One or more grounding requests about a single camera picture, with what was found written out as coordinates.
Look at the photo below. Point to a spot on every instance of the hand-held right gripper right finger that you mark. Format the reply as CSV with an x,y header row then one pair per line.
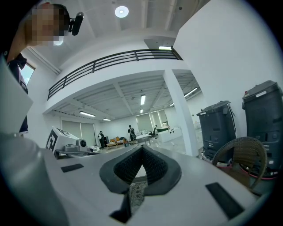
x,y
188,194

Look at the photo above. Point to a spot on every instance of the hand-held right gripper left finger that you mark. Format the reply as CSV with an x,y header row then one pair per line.
x,y
88,187

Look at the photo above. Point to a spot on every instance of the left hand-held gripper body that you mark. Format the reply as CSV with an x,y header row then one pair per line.
x,y
59,140

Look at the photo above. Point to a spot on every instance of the tube ceiling light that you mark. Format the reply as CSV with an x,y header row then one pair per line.
x,y
143,99
87,114
106,119
190,92

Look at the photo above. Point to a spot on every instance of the glass-topped rattan coffee table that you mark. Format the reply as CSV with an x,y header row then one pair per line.
x,y
137,194

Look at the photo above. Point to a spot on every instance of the wooden bench with items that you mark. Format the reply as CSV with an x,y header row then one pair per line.
x,y
116,141

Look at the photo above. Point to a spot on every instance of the white long counter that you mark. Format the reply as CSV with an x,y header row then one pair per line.
x,y
170,134

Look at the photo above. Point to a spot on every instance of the brown rattan chair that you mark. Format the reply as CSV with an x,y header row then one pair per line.
x,y
243,150

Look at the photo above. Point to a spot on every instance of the black tall machine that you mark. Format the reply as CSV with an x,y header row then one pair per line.
x,y
263,123
216,128

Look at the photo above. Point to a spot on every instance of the window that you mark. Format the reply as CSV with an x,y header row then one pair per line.
x,y
26,74

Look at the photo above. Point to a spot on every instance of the white square pillar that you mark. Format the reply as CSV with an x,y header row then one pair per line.
x,y
181,114

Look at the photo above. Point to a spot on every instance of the black balcony railing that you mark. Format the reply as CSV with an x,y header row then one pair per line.
x,y
110,59

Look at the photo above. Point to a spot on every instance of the round ceiling light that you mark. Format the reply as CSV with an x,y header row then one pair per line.
x,y
121,11
58,41

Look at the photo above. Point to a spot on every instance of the person's head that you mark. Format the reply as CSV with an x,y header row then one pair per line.
x,y
39,26

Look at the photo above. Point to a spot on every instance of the green exit light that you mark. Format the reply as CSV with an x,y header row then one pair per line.
x,y
165,47

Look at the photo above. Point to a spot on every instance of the black head-worn camera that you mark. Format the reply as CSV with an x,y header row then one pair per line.
x,y
77,23

